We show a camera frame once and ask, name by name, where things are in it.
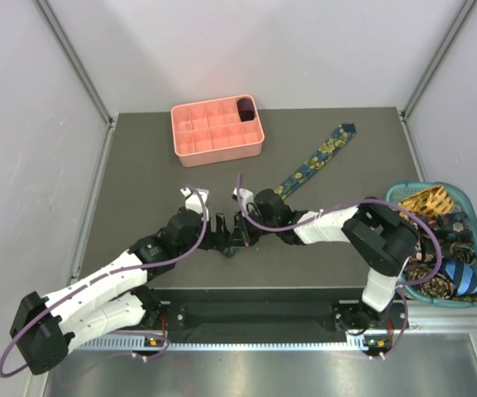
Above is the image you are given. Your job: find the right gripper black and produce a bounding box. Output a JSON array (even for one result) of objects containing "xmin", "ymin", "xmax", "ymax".
[{"xmin": 227, "ymin": 207, "xmax": 280, "ymax": 247}]

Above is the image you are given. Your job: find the blue yellow floral tie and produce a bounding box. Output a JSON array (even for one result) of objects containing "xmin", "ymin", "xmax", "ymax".
[{"xmin": 221, "ymin": 122, "xmax": 358, "ymax": 260}]

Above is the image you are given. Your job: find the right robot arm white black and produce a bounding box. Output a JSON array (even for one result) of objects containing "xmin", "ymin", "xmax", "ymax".
[{"xmin": 232, "ymin": 188, "xmax": 420, "ymax": 328}]

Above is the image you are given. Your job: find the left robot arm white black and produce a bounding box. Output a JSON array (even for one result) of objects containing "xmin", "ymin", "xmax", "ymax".
[{"xmin": 10, "ymin": 207, "xmax": 231, "ymax": 375}]

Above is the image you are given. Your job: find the pink compartment organizer box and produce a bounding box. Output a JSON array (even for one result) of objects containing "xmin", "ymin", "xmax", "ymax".
[{"xmin": 170, "ymin": 94, "xmax": 265, "ymax": 167}]

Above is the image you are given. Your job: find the rolled red blue tie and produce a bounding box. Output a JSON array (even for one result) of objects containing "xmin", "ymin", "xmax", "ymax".
[{"xmin": 236, "ymin": 97, "xmax": 256, "ymax": 122}]

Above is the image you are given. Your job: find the teal plastic basket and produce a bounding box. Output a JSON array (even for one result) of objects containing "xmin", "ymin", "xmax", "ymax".
[{"xmin": 386, "ymin": 181, "xmax": 477, "ymax": 309}]

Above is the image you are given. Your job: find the pink floral dark tie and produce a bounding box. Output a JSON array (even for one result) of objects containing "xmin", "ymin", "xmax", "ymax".
[{"xmin": 411, "ymin": 239, "xmax": 433, "ymax": 263}]

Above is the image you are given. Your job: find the orange patterned tie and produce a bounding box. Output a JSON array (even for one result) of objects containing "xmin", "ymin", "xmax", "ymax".
[{"xmin": 398, "ymin": 184, "xmax": 455, "ymax": 218}]

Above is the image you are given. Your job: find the brown paisley rolled tie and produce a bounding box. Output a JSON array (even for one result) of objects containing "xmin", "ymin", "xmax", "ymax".
[{"xmin": 404, "ymin": 264, "xmax": 455, "ymax": 299}]

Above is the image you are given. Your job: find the dark floral navy tie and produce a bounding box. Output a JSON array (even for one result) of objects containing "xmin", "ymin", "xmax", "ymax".
[{"xmin": 420, "ymin": 212, "xmax": 473, "ymax": 246}]

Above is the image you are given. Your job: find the blue striped tie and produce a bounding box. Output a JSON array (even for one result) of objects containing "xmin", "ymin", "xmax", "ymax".
[{"xmin": 440, "ymin": 260, "xmax": 477, "ymax": 297}]

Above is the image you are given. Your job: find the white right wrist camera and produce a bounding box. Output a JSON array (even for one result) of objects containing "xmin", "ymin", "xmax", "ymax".
[{"xmin": 231, "ymin": 188, "xmax": 254, "ymax": 208}]

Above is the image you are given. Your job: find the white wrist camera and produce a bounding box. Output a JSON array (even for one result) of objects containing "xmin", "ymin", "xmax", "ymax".
[
  {"xmin": 231, "ymin": 188, "xmax": 254, "ymax": 208},
  {"xmin": 180, "ymin": 187, "xmax": 209, "ymax": 219}
]

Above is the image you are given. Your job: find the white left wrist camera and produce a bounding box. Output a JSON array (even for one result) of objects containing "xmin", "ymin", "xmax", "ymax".
[{"xmin": 180, "ymin": 187, "xmax": 209, "ymax": 219}]

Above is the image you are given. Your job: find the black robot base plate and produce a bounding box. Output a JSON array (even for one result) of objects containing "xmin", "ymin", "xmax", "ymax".
[{"xmin": 150, "ymin": 288, "xmax": 400, "ymax": 342}]

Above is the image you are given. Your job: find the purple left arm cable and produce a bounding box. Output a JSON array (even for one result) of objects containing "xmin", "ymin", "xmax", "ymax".
[{"xmin": 0, "ymin": 184, "xmax": 210, "ymax": 378}]

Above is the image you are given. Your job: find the slotted grey cable duct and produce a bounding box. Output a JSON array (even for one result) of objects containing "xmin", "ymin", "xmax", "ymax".
[{"xmin": 78, "ymin": 334, "xmax": 392, "ymax": 352}]

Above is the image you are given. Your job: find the left aluminium frame post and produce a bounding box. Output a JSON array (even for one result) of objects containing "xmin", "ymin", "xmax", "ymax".
[{"xmin": 31, "ymin": 0, "xmax": 113, "ymax": 126}]

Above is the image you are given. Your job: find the aluminium frame post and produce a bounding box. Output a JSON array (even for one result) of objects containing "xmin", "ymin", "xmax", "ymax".
[
  {"xmin": 399, "ymin": 0, "xmax": 477, "ymax": 123},
  {"xmin": 31, "ymin": 0, "xmax": 113, "ymax": 126}
]

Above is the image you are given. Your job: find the right aluminium frame post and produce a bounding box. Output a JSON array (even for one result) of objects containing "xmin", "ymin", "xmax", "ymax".
[{"xmin": 399, "ymin": 0, "xmax": 477, "ymax": 123}]

